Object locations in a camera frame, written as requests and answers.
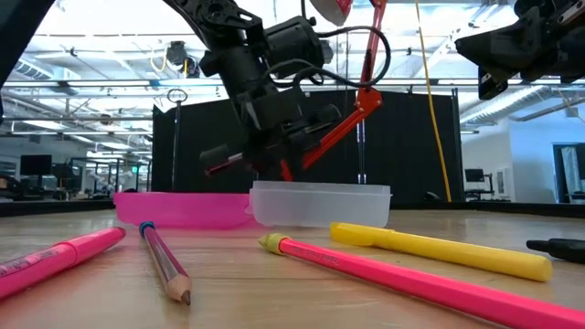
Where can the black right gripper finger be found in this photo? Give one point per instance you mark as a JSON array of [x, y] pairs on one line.
[[503, 45]]

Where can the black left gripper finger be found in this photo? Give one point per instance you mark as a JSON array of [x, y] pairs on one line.
[[267, 160], [294, 160]]

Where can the yellow highlighter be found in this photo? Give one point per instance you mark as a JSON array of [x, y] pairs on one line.
[[434, 249]]

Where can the pink pencil with yellow cap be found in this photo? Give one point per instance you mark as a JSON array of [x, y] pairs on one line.
[[411, 283]]

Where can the black marker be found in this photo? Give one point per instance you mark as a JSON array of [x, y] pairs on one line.
[[562, 250]]

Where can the pink highlighter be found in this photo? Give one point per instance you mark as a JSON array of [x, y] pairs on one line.
[[68, 253]]

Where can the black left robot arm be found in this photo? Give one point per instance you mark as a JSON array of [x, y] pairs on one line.
[[219, 27]]

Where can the red desk lamp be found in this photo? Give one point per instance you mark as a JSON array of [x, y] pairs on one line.
[[368, 102]]

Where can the pink perforated tray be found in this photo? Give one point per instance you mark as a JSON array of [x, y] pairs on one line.
[[183, 210]]

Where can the black partition screen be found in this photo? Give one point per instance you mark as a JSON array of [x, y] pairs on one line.
[[411, 151]]

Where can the black ceiling mounted device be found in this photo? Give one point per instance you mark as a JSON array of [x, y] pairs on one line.
[[178, 55]]

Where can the small computer monitor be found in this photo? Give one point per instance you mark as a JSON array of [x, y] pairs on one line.
[[474, 175]]

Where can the blue capped pencil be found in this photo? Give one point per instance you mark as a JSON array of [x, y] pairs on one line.
[[166, 265]]

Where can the dark computer monitor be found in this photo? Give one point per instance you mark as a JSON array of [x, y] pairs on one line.
[[35, 164]]

